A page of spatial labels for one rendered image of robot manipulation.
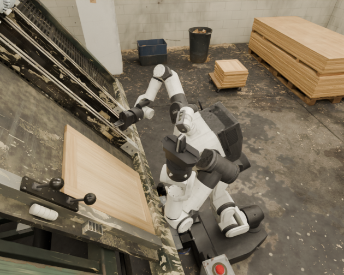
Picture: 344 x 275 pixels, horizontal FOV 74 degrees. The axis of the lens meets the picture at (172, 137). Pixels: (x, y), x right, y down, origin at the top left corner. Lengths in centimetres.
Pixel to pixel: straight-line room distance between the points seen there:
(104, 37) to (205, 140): 391
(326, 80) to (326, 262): 271
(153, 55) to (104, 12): 129
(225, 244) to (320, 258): 84
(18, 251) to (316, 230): 239
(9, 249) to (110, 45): 427
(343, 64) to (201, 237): 331
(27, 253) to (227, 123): 87
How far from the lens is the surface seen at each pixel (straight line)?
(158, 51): 522
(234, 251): 209
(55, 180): 70
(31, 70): 132
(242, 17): 668
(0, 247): 80
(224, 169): 98
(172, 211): 94
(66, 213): 87
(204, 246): 204
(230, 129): 108
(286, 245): 246
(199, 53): 533
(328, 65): 418
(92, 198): 76
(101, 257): 100
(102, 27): 469
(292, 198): 279
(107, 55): 484
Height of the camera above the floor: 204
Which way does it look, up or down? 40 degrees down
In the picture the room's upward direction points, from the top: straight up
